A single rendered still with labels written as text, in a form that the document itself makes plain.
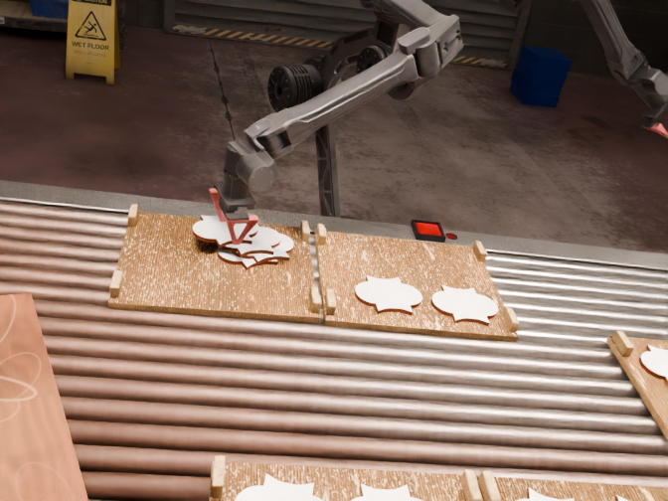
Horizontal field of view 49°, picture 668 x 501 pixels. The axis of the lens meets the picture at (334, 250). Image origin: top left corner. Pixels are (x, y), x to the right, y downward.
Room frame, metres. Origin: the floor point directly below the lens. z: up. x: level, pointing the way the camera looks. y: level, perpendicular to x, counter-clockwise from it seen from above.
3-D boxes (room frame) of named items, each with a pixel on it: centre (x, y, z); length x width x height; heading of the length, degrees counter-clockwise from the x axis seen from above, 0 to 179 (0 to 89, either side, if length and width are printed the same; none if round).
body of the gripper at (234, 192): (1.35, 0.23, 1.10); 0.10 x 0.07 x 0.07; 30
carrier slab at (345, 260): (1.38, -0.18, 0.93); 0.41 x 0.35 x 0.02; 101
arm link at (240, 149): (1.35, 0.22, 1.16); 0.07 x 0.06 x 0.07; 39
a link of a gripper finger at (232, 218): (1.32, 0.21, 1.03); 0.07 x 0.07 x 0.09; 30
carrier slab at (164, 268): (1.30, 0.24, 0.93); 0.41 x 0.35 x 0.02; 103
